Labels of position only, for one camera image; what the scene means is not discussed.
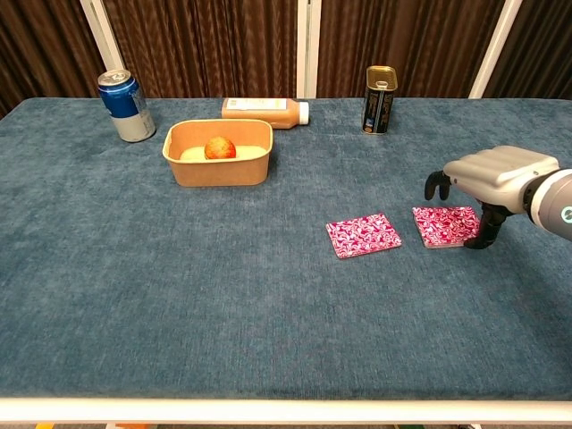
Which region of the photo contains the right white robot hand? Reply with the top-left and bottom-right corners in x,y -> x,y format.
423,145 -> 562,250

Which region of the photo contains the red yellow apple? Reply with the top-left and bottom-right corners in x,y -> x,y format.
204,136 -> 237,161

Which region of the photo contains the white table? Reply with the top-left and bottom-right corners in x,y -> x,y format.
0,396 -> 572,425

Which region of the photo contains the kraft paper food bowl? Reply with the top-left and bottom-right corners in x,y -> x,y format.
162,118 -> 274,188

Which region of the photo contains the blue and silver drink can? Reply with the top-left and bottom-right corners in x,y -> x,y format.
97,68 -> 157,144

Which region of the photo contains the black tin can gold lid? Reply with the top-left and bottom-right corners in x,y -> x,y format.
361,65 -> 399,135

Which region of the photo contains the brown curtain divider panel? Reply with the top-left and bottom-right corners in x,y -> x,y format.
468,0 -> 572,100
0,0 -> 124,120
307,0 -> 522,100
102,0 -> 309,100

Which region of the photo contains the blue felt table cover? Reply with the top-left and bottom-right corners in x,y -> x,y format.
0,97 -> 572,401

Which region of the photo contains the brown juice bottle white cap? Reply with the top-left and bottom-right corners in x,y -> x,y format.
220,97 -> 311,130

